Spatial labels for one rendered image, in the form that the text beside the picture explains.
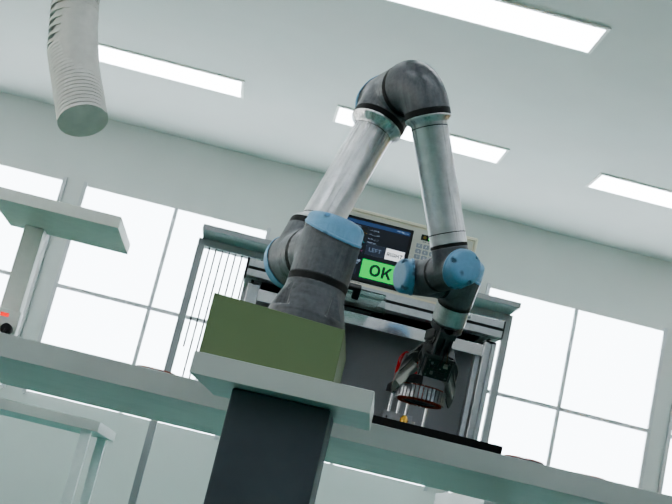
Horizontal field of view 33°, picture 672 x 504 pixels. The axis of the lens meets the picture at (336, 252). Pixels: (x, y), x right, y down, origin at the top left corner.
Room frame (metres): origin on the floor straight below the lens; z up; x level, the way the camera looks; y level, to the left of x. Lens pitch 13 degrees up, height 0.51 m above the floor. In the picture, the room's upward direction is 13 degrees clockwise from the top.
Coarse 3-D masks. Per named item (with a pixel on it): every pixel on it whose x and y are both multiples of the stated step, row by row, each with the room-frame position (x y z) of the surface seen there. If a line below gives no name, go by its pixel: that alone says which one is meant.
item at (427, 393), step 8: (408, 384) 2.54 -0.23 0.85; (416, 384) 2.54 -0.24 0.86; (400, 392) 2.55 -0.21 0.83; (408, 392) 2.54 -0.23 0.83; (416, 392) 2.53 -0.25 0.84; (424, 392) 2.53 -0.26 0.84; (432, 392) 2.53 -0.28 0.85; (440, 392) 2.54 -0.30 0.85; (400, 400) 2.60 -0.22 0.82; (408, 400) 2.61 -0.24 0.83; (416, 400) 2.59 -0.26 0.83; (424, 400) 2.53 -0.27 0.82; (432, 400) 2.53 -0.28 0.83; (440, 400) 2.55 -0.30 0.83; (432, 408) 2.60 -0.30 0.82; (440, 408) 2.57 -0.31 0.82
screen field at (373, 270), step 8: (368, 264) 2.90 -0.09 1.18; (376, 264) 2.90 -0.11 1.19; (384, 264) 2.90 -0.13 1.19; (360, 272) 2.90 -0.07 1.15; (368, 272) 2.90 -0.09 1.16; (376, 272) 2.90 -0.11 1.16; (384, 272) 2.90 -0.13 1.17; (392, 272) 2.90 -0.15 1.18; (376, 280) 2.90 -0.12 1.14; (384, 280) 2.90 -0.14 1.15; (392, 280) 2.90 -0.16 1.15
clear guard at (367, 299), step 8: (360, 296) 2.65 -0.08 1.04; (368, 296) 2.65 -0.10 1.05; (376, 296) 2.66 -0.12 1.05; (384, 296) 2.67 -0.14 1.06; (344, 304) 2.61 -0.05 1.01; (352, 304) 2.62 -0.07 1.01; (360, 304) 2.62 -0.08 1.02; (368, 304) 2.63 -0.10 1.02; (376, 304) 2.64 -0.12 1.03; (384, 304) 2.64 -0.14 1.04; (360, 312) 2.94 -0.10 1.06; (368, 312) 2.91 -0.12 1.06; (376, 312) 2.62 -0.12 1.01; (384, 312) 2.62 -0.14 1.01
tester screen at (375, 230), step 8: (360, 224) 2.90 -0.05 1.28; (368, 224) 2.90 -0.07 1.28; (376, 224) 2.90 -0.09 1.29; (368, 232) 2.90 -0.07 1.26; (376, 232) 2.90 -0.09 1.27; (384, 232) 2.90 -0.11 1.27; (392, 232) 2.90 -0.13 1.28; (400, 232) 2.90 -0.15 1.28; (408, 232) 2.90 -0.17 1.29; (368, 240) 2.90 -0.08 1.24; (376, 240) 2.90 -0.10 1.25; (384, 240) 2.90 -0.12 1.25; (392, 240) 2.90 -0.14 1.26; (400, 240) 2.90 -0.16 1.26; (408, 240) 2.90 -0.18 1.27; (392, 248) 2.90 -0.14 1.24; (400, 248) 2.90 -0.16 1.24; (360, 256) 2.90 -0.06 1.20; (368, 256) 2.90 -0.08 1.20; (360, 264) 2.90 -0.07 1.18; (392, 264) 2.90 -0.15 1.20; (368, 280) 2.90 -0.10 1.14
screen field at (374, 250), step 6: (366, 246) 2.90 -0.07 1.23; (372, 246) 2.90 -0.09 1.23; (378, 246) 2.90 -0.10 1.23; (366, 252) 2.90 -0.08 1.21; (372, 252) 2.90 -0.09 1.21; (378, 252) 2.90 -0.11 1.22; (384, 252) 2.90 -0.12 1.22; (390, 252) 2.90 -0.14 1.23; (396, 252) 2.90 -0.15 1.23; (402, 252) 2.90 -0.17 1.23; (384, 258) 2.90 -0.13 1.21; (390, 258) 2.90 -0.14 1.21; (396, 258) 2.90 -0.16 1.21; (402, 258) 2.90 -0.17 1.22
